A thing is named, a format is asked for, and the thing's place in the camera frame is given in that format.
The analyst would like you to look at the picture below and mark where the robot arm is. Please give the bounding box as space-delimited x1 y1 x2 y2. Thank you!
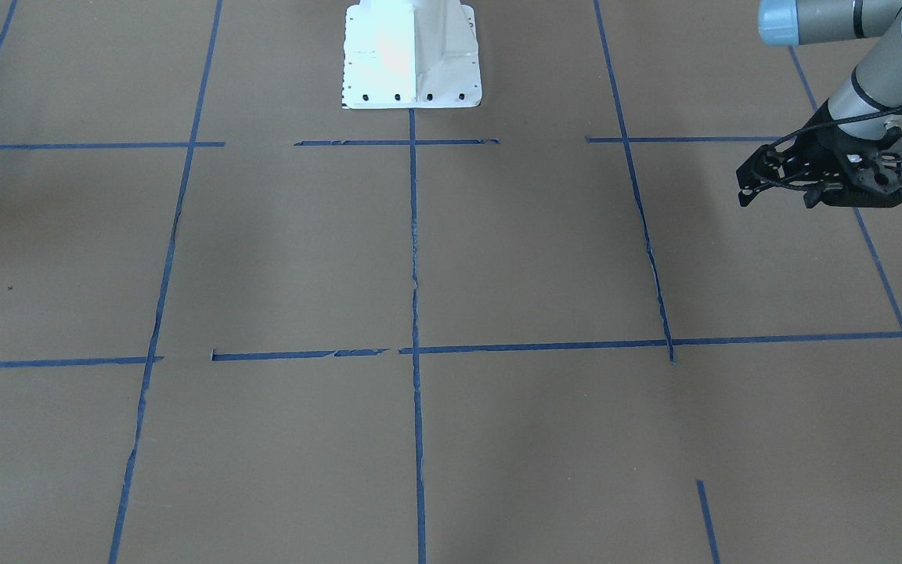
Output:
736 1 902 208

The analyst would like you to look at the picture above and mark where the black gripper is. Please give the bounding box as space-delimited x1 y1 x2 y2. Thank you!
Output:
736 121 902 208

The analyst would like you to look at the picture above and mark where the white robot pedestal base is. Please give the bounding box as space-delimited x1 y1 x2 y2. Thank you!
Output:
341 1 483 110

